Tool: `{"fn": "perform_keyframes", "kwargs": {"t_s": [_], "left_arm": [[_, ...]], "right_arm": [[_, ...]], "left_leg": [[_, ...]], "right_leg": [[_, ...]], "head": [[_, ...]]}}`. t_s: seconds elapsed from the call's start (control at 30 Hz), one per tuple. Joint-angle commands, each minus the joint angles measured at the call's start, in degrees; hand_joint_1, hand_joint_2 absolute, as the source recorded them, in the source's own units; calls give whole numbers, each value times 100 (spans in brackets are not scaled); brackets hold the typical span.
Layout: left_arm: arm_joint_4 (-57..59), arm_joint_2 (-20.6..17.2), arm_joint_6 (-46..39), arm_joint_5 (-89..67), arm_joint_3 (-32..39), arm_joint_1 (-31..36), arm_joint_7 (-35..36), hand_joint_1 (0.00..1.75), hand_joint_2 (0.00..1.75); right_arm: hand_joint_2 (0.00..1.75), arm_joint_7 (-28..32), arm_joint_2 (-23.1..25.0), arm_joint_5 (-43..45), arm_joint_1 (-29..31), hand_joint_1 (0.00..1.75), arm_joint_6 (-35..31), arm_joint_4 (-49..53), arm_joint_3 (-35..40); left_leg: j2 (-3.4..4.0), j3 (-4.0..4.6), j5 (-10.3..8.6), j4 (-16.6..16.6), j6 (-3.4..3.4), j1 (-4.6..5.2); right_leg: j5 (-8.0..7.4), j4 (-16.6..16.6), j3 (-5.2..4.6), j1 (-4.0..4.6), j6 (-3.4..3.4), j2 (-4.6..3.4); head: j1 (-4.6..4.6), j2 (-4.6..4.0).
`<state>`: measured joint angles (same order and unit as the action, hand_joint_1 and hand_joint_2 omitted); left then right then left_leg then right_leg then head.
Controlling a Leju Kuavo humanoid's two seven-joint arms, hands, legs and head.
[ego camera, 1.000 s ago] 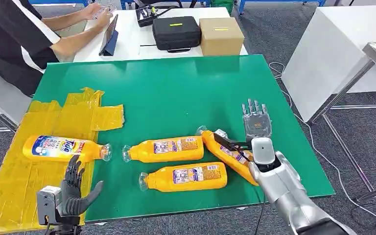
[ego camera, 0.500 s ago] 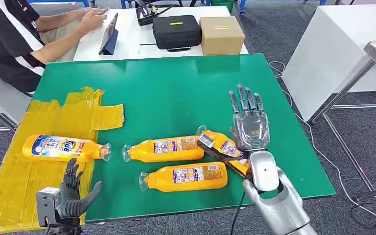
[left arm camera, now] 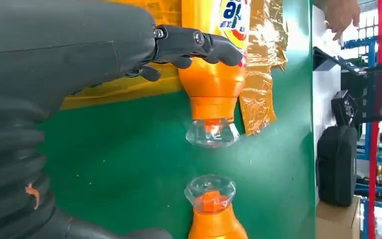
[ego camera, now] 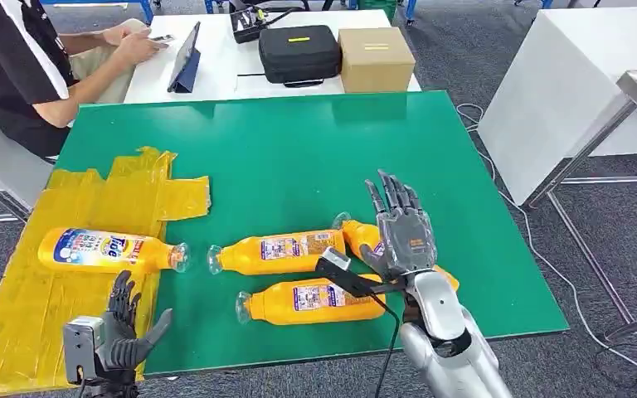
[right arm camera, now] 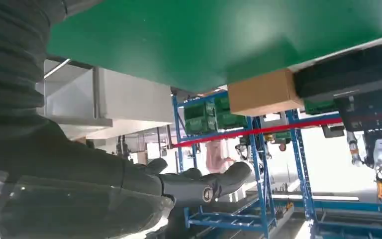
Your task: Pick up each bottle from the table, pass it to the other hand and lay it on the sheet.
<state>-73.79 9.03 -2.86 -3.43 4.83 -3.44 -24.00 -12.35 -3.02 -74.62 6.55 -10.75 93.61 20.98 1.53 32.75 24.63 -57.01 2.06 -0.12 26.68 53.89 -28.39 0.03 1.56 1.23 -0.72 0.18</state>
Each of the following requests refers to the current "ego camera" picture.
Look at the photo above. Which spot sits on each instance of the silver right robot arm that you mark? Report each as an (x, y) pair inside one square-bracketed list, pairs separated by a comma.
[(450, 340)]

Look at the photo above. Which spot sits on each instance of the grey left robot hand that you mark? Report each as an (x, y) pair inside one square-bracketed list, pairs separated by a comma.
[(123, 346)]

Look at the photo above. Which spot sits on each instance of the green table mat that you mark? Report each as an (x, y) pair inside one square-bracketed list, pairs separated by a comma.
[(296, 165)]

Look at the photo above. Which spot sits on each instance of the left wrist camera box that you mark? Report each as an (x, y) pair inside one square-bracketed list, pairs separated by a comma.
[(82, 349)]

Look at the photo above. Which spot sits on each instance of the black controller device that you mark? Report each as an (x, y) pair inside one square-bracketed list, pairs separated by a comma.
[(247, 24)]

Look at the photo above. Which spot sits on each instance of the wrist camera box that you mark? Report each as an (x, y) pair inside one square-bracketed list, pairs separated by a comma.
[(340, 269), (82, 349)]

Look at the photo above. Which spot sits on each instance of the white table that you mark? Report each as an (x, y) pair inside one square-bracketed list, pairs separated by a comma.
[(219, 49)]

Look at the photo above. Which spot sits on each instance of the person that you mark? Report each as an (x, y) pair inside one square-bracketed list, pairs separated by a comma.
[(11, 71)]

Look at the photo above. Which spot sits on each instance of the yellow plastic sheet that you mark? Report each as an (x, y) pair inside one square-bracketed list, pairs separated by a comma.
[(33, 307)]

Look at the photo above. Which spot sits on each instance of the blue metal frame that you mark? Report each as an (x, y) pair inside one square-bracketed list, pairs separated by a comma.
[(142, 8)]

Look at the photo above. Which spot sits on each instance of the black zip case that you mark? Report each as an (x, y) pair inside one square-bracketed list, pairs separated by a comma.
[(299, 55)]

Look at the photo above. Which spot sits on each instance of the brown cardboard box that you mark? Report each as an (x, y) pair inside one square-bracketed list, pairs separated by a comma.
[(376, 63)]

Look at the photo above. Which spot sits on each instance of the orange drink bottle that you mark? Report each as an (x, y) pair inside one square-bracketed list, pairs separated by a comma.
[(359, 236), (98, 250), (280, 252), (307, 302)]

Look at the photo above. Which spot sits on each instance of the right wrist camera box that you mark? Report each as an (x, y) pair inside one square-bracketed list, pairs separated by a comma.
[(340, 269)]

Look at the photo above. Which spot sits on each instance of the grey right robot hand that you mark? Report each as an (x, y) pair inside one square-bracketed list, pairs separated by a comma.
[(406, 241)]

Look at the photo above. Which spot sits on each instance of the tablet with dark cover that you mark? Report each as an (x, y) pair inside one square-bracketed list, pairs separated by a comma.
[(185, 63)]

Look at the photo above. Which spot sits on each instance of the large white cabinet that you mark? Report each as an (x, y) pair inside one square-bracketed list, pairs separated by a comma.
[(566, 82)]

